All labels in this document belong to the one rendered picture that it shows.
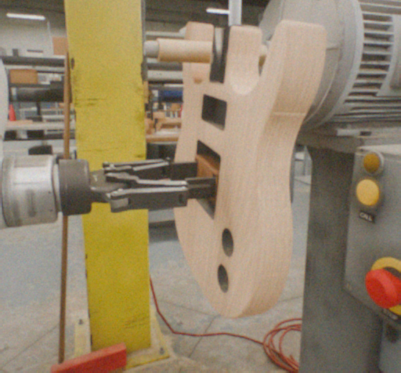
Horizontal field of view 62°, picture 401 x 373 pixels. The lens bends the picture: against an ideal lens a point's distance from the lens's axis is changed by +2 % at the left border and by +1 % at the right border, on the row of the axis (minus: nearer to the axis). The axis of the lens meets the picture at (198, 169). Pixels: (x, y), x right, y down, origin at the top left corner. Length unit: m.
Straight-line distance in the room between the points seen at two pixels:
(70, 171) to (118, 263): 1.14
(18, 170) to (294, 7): 0.46
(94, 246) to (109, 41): 0.83
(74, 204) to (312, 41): 0.33
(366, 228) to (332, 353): 0.47
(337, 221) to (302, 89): 0.44
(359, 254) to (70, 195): 0.37
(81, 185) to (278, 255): 0.25
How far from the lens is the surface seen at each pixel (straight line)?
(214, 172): 0.47
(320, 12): 0.56
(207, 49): 0.54
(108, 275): 1.58
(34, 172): 0.44
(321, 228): 0.79
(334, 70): 0.53
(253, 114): 0.38
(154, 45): 0.52
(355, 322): 0.79
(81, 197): 0.45
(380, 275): 0.43
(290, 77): 0.34
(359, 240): 0.47
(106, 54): 1.40
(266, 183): 0.38
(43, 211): 0.45
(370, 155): 0.43
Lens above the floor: 1.18
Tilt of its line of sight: 12 degrees down
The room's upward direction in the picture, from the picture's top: straight up
